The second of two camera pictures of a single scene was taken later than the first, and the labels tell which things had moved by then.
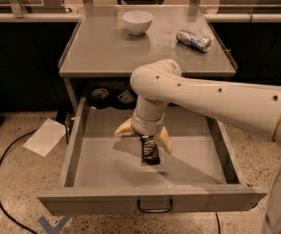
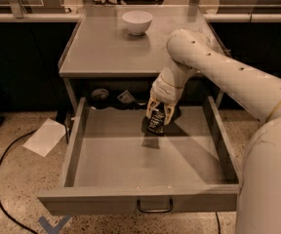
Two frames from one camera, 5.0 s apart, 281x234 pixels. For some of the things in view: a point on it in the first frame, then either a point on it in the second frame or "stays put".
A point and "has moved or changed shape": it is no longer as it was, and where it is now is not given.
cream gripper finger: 125,128 to 152,104
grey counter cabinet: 111,42 stays put
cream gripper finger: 164,139 to 169,109
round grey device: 100,94 stays put
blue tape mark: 57,228 stays put
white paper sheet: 46,136 stays put
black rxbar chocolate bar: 149,150 has moved or changed shape
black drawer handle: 155,210 stays put
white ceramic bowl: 138,21 stays put
